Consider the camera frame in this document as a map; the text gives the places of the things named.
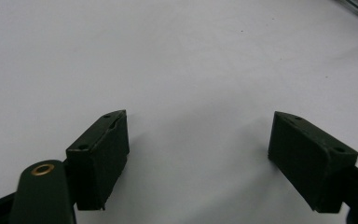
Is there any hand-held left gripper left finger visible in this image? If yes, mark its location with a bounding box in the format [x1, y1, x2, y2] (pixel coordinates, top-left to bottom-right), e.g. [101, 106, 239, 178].
[65, 109, 131, 211]

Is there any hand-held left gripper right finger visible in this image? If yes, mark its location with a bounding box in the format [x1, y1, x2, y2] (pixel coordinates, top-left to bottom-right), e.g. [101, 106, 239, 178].
[268, 110, 358, 214]

